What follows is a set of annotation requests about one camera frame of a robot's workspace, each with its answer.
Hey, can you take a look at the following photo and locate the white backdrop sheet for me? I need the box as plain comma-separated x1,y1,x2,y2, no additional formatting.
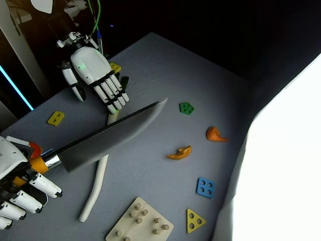
210,52,321,241

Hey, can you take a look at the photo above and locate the yellow square block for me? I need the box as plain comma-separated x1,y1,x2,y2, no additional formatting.
109,62,122,74

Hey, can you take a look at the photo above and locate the cyan light strip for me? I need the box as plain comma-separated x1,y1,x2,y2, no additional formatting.
0,65,35,111

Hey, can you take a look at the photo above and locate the blue square four-hole block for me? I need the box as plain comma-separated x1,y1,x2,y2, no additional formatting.
196,177,216,199

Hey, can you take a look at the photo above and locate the orange toy cake with waffle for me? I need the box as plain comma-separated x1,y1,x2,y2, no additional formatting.
29,142,44,159

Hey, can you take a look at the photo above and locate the large steel cleaver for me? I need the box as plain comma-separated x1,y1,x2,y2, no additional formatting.
12,97,169,188

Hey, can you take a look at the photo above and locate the grey table cloth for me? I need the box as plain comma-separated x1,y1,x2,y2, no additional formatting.
0,32,254,241

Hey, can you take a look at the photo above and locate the leek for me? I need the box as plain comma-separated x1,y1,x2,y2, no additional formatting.
79,76,130,223

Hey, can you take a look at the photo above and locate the orange toy chicken leg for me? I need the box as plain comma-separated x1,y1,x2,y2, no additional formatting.
206,126,229,143

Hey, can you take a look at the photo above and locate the wooden knife stand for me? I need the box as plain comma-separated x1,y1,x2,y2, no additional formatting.
105,197,175,241

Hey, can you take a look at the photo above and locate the green pentagon block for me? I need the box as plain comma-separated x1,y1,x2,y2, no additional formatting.
179,102,195,116

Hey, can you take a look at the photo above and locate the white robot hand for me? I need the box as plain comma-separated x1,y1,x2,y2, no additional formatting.
0,135,63,230
61,46,130,115

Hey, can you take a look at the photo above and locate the yellow triangle block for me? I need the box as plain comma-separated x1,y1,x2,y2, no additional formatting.
186,208,207,233

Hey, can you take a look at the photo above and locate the yellow two-hole block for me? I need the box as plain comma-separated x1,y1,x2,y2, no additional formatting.
47,111,65,127

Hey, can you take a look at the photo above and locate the white post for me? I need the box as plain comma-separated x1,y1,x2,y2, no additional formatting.
0,0,51,97

